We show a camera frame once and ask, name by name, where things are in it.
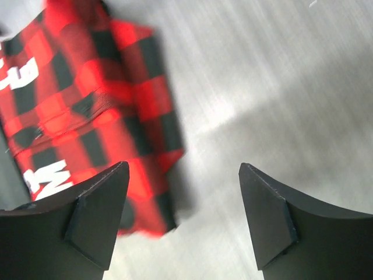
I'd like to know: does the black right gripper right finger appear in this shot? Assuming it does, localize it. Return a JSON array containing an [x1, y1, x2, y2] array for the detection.
[[239, 163, 372, 280]]

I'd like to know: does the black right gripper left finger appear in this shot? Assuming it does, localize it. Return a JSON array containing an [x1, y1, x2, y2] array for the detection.
[[1, 162, 129, 280]]

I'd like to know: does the red black plaid shirt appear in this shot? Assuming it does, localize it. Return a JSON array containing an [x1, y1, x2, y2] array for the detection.
[[1, 1, 184, 237]]

